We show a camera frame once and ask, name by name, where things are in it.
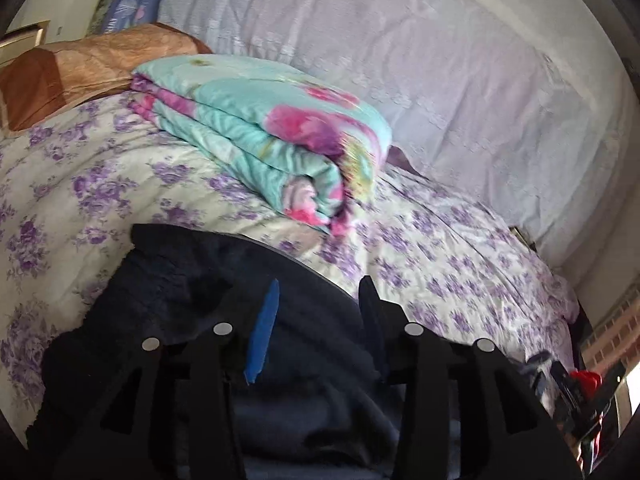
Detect brown satin pillow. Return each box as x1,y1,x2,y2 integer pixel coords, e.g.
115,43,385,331
0,24,213,133

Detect purple cloth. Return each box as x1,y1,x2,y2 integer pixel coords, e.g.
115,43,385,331
387,145,426,176

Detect folded teal floral blanket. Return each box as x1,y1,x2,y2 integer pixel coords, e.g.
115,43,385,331
127,55,393,238

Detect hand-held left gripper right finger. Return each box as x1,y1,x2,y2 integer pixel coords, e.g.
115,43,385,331
357,275,583,480

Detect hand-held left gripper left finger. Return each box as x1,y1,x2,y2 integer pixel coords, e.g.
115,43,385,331
27,279,281,480

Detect dark navy pants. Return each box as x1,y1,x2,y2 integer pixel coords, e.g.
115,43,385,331
25,223,468,480

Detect purple floral bed sheet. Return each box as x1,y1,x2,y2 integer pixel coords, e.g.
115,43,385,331
0,92,581,436

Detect small dark object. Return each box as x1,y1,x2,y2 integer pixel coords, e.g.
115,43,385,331
510,227,537,252

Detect white mosquito net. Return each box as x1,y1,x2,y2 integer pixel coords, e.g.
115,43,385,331
157,0,626,273

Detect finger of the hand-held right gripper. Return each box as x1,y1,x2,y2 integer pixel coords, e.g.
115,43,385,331
550,360,608,441

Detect beige patterned curtain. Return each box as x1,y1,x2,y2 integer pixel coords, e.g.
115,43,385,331
582,290,640,376

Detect gold picture frame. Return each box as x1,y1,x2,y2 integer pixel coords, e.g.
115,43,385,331
0,20,51,68

